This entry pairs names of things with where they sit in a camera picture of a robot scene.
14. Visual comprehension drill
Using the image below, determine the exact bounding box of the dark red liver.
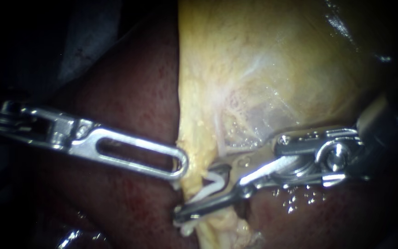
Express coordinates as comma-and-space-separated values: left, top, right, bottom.
29, 13, 398, 249

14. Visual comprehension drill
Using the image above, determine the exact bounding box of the right arm instrument jaw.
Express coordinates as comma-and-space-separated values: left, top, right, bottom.
172, 174, 280, 225
206, 146, 290, 190

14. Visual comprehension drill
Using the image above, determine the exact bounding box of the left arm instrument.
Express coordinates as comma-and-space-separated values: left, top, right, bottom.
0, 100, 99, 154

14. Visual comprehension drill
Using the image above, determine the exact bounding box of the right arm instrument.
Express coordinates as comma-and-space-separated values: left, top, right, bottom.
271, 126, 372, 189

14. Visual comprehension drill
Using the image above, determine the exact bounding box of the gallbladder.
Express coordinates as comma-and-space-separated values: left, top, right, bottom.
176, 0, 397, 210

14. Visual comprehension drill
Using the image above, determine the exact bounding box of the left arm instrument jaw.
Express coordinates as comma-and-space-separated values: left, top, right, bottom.
69, 126, 190, 182

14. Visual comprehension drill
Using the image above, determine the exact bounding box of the white clip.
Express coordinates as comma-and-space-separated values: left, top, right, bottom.
185, 172, 231, 205
174, 220, 200, 238

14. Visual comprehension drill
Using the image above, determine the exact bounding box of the pale fatty tissue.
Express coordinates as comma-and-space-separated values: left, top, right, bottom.
221, 216, 266, 249

